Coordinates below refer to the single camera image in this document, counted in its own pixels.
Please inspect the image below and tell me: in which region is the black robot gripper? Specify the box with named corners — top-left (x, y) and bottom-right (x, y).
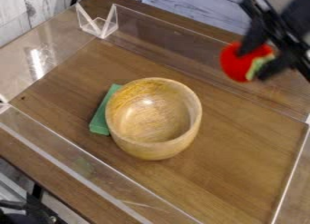
top-left (238, 0), bottom-right (310, 82)

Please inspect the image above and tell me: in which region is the green rectangular block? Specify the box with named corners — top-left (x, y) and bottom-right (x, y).
top-left (88, 83), bottom-right (121, 136)

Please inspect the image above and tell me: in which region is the clear acrylic tray wall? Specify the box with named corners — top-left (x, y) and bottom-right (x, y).
top-left (0, 3), bottom-right (310, 224)

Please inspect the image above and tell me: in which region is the black clamp under table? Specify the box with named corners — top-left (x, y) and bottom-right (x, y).
top-left (0, 195), bottom-right (68, 224)

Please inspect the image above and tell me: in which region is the red plush strawberry toy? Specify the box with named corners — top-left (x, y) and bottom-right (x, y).
top-left (219, 42), bottom-right (275, 83)

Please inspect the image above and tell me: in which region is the clear acrylic corner bracket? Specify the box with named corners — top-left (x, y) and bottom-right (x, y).
top-left (75, 4), bottom-right (119, 39)

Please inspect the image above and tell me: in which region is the wooden bowl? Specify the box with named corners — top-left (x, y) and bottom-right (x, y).
top-left (105, 77), bottom-right (202, 161)

